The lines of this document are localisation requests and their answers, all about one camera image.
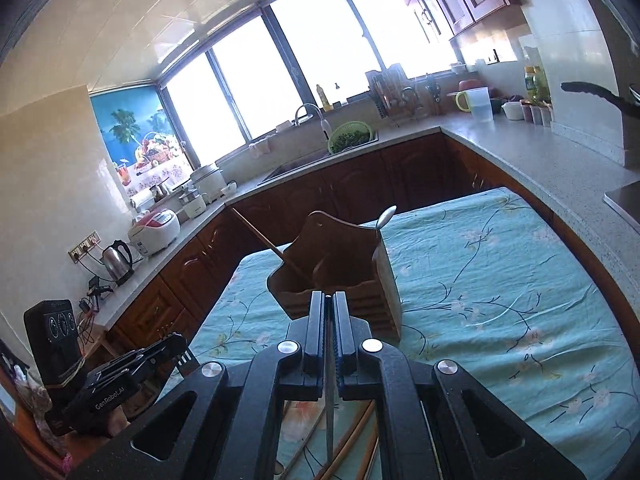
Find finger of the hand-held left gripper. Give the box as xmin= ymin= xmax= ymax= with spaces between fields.
xmin=144 ymin=332 xmax=190 ymax=367

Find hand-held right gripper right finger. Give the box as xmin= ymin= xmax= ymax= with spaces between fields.
xmin=334 ymin=291 xmax=587 ymax=480

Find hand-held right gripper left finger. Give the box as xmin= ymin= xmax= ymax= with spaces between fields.
xmin=65 ymin=291 xmax=327 ymax=480

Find wooden utensil holder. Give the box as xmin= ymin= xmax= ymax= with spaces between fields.
xmin=266 ymin=210 xmax=403 ymax=341

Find metal chopstick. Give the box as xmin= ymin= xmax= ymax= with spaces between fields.
xmin=324 ymin=294 xmax=335 ymax=467

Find wooden chopstick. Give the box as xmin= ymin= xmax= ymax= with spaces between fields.
xmin=286 ymin=401 xmax=323 ymax=478
xmin=320 ymin=401 xmax=376 ymax=480

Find steel electric kettle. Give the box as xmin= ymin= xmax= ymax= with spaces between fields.
xmin=102 ymin=240 xmax=136 ymax=285

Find wooden chopsticks in holder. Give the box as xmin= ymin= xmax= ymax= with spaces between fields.
xmin=231 ymin=208 xmax=312 ymax=287

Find pink and white rice cooker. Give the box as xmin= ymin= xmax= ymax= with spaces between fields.
xmin=127 ymin=210 xmax=181 ymax=257

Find metal spoon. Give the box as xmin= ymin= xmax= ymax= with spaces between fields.
xmin=372 ymin=205 xmax=398 ymax=233

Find small white electric steamer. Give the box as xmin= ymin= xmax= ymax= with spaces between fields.
xmin=177 ymin=187 xmax=208 ymax=222

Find teal floral tablecloth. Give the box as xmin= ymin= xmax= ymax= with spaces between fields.
xmin=190 ymin=187 xmax=640 ymax=480

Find wooden base cabinets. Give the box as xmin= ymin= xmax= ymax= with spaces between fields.
xmin=107 ymin=132 xmax=556 ymax=356

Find large white electric cooker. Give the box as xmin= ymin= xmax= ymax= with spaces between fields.
xmin=190 ymin=162 xmax=226 ymax=203

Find kitchen sink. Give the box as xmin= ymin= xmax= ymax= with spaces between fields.
xmin=259 ymin=145 xmax=341 ymax=184

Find green colander with vegetables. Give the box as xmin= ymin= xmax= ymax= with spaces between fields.
xmin=327 ymin=122 xmax=377 ymax=154

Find tropical fruit window poster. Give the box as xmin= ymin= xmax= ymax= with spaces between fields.
xmin=90 ymin=85 xmax=196 ymax=196

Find chrome faucet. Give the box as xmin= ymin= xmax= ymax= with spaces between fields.
xmin=294 ymin=104 xmax=331 ymax=142

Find metal dish rack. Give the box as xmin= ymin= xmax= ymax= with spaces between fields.
xmin=365 ymin=62 xmax=417 ymax=121

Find knife block with scissors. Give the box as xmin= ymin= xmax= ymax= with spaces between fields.
xmin=425 ymin=75 xmax=444 ymax=116

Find kitchen window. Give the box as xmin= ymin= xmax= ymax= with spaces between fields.
xmin=160 ymin=0 xmax=466 ymax=171

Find stainless stovetop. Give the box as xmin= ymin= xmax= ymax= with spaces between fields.
xmin=602 ymin=180 xmax=640 ymax=233

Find black charger with cable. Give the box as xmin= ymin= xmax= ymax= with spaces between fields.
xmin=75 ymin=276 xmax=115 ymax=346

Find wall power outlet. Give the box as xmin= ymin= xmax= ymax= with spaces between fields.
xmin=68 ymin=231 xmax=100 ymax=264

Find clear pitcher with green handle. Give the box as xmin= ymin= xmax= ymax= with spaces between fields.
xmin=455 ymin=87 xmax=496 ymax=124

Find black wok with handle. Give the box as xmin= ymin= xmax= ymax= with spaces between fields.
xmin=560 ymin=80 xmax=640 ymax=121

